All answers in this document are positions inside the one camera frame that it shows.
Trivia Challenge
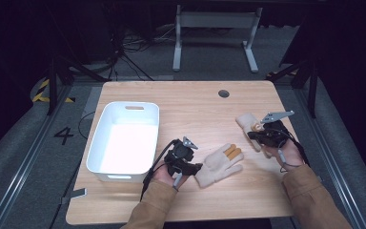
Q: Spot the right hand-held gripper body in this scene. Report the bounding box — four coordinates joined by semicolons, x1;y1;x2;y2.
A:
259;110;295;149

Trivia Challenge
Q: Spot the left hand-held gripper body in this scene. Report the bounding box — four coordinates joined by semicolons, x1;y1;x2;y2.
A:
164;136;199;177

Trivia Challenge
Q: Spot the beige glove with orange fingers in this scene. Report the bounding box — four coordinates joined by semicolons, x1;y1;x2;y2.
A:
194;143;245;189
234;113;265;153

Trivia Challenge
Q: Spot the white plastic bin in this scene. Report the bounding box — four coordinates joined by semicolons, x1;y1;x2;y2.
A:
86;100;161;184

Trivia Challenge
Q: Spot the person's left hand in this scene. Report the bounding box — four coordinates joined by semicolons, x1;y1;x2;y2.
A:
152;160;191;192

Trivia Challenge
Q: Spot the person's right hand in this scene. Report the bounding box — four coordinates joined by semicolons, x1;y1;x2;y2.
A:
262;138;305;175

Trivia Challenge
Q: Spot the grey plug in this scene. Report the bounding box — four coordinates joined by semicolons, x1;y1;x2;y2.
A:
277;148;288;165
172;172;184;192

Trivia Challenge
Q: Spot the black metal stand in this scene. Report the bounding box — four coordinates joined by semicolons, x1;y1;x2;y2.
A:
266;56;319;119
45;55;110;116

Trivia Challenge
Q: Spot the grey tape strip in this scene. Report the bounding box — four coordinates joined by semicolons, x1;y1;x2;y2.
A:
60;187;88;205

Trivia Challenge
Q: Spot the yellow black hazard tape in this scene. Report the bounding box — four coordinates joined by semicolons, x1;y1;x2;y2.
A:
31;78;76;104

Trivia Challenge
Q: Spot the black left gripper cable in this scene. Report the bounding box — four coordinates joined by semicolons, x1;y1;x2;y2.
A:
139;138;179;202

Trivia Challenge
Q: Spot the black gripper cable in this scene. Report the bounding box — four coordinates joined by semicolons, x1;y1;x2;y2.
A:
139;138;179;202
277;127;312;174

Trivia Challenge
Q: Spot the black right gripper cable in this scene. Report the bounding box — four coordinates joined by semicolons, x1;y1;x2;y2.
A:
277;127;312;174

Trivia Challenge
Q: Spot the grey metal floor rail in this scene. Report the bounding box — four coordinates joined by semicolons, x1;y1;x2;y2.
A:
293;89;366;229
0;85;74;229

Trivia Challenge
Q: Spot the white metal table frame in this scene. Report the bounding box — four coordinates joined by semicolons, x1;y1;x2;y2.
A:
172;4;264;73

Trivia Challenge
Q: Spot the bundle of floor cables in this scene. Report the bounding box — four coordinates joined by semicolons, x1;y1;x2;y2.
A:
107;23;179;82

